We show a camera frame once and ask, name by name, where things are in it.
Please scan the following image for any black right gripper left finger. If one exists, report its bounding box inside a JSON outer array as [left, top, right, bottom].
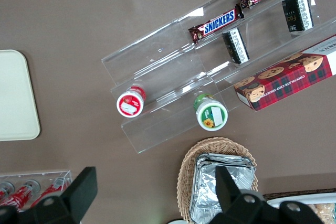
[[33, 166, 98, 224]]

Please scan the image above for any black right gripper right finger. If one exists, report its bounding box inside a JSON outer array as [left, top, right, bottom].
[[209, 166, 279, 224]]

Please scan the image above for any light oval wicker basket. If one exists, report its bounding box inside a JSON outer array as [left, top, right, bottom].
[[176, 136, 259, 224]]

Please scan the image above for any white rectangular snack tray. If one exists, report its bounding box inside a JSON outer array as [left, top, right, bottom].
[[266, 192, 336, 224]]

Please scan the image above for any beige plastic tray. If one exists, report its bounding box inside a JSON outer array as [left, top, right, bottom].
[[0, 49, 41, 141]]

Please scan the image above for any stack of foil trays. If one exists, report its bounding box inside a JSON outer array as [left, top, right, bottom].
[[189, 152, 257, 224]]

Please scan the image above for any clear acrylic bottle rack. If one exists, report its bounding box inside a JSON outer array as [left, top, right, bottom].
[[0, 169, 73, 213]]

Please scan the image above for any green lid yogurt cup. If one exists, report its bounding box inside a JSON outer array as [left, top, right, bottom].
[[193, 93, 228, 131]]

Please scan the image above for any red lid yogurt cup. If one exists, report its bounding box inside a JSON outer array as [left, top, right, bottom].
[[116, 85, 147, 119]]

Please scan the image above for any clear bag of crackers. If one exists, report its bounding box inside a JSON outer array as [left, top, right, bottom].
[[307, 202, 336, 224]]

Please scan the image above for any red tartan cookie box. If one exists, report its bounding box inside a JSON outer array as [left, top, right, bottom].
[[233, 35, 336, 111]]

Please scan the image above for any clear acrylic tiered shelf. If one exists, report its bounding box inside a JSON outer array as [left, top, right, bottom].
[[101, 0, 336, 154]]

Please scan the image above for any small black box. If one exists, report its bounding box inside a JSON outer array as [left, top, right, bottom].
[[281, 0, 314, 33], [222, 27, 250, 65]]

